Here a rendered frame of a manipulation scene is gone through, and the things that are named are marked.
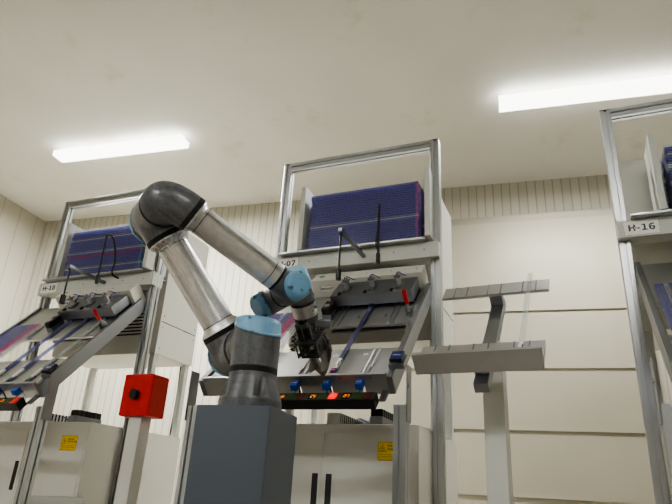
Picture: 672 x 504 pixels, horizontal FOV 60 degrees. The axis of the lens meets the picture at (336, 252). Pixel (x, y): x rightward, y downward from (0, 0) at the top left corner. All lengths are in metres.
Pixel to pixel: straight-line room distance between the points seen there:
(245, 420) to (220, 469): 0.11
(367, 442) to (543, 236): 3.25
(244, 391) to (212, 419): 0.09
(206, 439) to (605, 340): 3.81
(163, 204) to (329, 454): 1.14
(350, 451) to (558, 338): 2.88
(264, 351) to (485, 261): 3.71
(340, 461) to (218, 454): 0.89
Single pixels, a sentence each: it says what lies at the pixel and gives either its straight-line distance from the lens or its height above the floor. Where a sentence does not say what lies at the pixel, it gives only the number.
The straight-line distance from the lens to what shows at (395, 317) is 2.22.
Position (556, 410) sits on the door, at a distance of 4.68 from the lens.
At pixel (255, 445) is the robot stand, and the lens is 1.34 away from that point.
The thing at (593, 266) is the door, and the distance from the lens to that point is 5.00.
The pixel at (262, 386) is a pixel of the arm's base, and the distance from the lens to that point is 1.41.
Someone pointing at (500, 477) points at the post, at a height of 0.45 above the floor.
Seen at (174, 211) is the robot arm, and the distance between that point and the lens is 1.48.
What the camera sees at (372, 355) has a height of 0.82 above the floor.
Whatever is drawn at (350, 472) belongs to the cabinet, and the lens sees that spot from 2.17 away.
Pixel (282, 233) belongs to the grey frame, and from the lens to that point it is 2.80.
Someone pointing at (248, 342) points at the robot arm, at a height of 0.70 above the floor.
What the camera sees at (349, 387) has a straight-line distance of 1.89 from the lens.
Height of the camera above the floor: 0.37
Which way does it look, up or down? 23 degrees up
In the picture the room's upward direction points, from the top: 3 degrees clockwise
